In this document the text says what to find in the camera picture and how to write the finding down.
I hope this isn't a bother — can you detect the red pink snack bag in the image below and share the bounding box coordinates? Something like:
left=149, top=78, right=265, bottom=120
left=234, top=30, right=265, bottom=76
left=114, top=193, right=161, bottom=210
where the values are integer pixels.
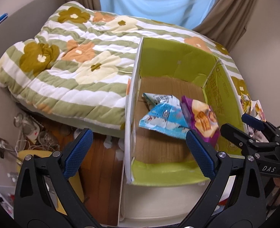
left=247, top=100, right=268, bottom=143

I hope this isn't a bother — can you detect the gold candy bag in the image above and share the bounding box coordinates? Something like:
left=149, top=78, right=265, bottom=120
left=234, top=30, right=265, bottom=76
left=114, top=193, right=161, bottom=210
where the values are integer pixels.
left=240, top=93, right=252, bottom=114

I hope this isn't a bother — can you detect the purple snack bag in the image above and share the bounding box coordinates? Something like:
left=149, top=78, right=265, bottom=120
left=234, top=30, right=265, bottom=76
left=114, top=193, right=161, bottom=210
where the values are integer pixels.
left=181, top=96, right=220, bottom=147

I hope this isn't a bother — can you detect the green cardboard box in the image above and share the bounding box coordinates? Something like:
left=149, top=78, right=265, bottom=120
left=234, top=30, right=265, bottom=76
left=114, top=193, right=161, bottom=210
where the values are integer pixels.
left=119, top=37, right=248, bottom=227

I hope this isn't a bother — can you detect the light blue snack bag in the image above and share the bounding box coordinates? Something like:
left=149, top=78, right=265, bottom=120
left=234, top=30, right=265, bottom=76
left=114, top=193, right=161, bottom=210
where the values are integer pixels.
left=139, top=93, right=189, bottom=139

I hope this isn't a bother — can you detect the brown right curtain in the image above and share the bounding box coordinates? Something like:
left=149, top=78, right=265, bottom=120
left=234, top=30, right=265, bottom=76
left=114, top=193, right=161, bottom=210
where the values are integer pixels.
left=193, top=0, right=257, bottom=51

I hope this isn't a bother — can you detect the floral striped quilt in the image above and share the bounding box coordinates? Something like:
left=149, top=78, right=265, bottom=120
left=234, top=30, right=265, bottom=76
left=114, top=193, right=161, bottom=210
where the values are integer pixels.
left=0, top=1, right=248, bottom=137

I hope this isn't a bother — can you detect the light blue window cloth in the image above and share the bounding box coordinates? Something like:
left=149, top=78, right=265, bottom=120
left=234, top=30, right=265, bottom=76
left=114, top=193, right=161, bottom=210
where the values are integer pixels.
left=100, top=0, right=216, bottom=29

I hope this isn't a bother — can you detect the grey bed headboard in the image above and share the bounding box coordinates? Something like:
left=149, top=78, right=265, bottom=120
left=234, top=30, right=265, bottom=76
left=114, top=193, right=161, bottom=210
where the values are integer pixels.
left=0, top=0, right=67, bottom=70

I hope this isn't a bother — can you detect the blue object on headboard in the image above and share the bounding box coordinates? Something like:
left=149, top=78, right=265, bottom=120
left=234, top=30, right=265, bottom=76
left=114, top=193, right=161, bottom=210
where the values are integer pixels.
left=0, top=13, right=8, bottom=23

